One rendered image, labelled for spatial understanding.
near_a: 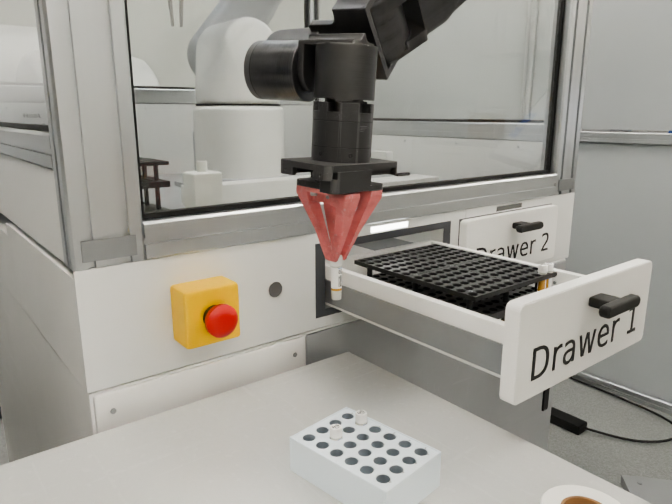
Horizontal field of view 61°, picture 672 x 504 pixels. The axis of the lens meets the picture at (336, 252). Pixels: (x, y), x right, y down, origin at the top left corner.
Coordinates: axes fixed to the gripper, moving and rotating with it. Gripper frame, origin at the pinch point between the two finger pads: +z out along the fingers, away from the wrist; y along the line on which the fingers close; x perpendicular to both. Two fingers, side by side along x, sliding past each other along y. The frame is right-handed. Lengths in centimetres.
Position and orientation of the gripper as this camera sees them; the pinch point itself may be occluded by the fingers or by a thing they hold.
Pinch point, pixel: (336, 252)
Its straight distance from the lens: 56.8
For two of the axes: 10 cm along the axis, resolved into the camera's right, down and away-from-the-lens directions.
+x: 7.3, 2.1, -6.5
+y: -6.8, 1.5, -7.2
